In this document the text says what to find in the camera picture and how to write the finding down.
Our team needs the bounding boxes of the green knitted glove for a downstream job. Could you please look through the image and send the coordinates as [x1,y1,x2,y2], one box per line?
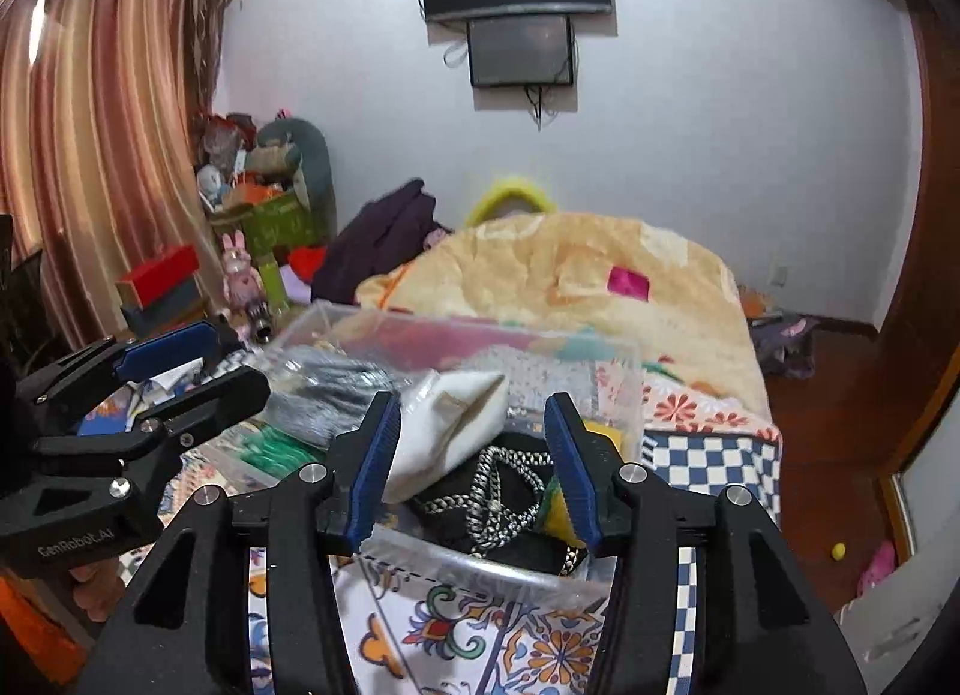
[239,425,325,479]

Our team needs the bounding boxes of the grey knitted gloves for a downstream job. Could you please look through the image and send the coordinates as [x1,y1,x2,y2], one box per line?
[257,346,415,450]

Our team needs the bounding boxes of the yellow green sponge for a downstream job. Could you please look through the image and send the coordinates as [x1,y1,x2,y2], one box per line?
[538,419,627,550]

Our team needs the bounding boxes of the white fabric pouch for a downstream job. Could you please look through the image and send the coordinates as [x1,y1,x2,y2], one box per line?
[382,370,509,505]

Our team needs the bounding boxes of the black white braided cord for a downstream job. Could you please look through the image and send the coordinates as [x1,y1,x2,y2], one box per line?
[415,444,591,577]

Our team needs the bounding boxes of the person's left hand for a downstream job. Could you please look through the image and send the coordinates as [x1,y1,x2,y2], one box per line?
[68,546,151,625]

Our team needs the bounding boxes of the pink rabbit figurine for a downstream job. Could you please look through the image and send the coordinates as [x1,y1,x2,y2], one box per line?
[221,229,270,331]

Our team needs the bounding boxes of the red box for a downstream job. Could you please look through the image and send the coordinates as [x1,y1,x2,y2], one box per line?
[116,245,199,310]

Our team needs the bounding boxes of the green cylinder bottle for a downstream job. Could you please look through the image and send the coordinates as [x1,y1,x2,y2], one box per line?
[256,253,290,318]

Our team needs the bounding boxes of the red cloth on floor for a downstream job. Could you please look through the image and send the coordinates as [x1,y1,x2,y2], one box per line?
[288,245,327,284]

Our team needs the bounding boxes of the green cardboard box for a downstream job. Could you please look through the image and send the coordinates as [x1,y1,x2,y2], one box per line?
[208,191,325,258]

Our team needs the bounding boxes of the grey green plush toy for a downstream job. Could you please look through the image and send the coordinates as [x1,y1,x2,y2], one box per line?
[245,117,337,236]

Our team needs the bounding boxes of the dark purple clothing pile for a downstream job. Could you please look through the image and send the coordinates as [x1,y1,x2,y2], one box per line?
[311,179,444,305]

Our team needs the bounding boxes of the black knitted item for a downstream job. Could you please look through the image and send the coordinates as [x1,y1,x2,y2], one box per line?
[407,432,586,576]

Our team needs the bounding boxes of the striped brown curtain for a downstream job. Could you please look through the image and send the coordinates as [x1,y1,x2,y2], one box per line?
[2,0,226,347]

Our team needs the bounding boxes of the clear plastic storage box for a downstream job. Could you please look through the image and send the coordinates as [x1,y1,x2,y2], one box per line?
[197,300,644,603]

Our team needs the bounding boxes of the brown wooden door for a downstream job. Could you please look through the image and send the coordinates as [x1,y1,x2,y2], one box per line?
[853,0,958,474]

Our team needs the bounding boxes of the yellow fleece blanket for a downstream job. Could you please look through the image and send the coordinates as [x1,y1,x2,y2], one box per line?
[355,213,770,416]

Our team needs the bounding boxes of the small black wall monitor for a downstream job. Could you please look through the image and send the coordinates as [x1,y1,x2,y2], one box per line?
[467,14,576,89]

